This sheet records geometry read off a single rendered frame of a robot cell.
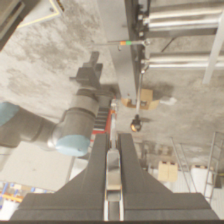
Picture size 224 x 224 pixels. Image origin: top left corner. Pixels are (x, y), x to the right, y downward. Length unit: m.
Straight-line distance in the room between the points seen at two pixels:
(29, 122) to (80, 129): 0.15
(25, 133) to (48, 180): 4.38
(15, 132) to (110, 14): 0.47
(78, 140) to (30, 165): 4.56
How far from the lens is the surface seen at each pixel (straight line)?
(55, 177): 4.85
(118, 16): 0.62
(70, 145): 0.43
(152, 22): 0.92
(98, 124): 2.54
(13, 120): 0.49
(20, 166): 5.04
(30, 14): 1.96
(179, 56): 1.12
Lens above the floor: 1.68
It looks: 26 degrees down
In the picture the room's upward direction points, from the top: 169 degrees counter-clockwise
